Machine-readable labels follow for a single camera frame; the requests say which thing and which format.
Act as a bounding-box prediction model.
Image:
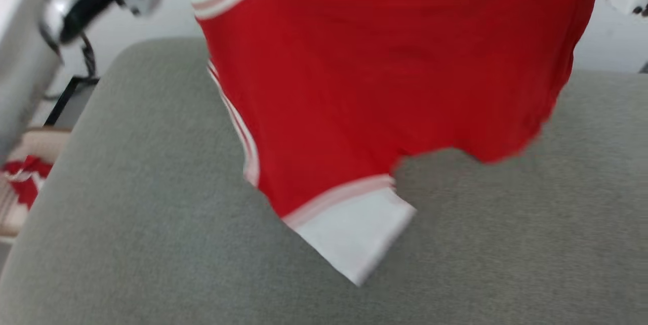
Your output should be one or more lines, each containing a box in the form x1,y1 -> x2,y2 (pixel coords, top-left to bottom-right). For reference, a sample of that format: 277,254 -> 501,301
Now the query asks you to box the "beige perforated laundry basket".
0,128 -> 71,245

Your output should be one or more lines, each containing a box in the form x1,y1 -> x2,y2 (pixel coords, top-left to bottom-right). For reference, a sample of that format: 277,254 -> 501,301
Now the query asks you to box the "red garment in basket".
3,155 -> 54,209

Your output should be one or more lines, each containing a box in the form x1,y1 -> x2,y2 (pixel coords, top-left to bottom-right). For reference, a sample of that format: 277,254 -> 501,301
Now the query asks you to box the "black floor edge strip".
43,76 -> 100,128

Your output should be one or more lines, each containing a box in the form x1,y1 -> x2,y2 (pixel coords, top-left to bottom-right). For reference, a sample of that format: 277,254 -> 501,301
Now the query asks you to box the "red white-trimmed garment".
185,0 -> 605,288

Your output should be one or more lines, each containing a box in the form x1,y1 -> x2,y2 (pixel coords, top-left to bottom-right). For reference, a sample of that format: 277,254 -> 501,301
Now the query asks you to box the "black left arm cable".
78,31 -> 98,78

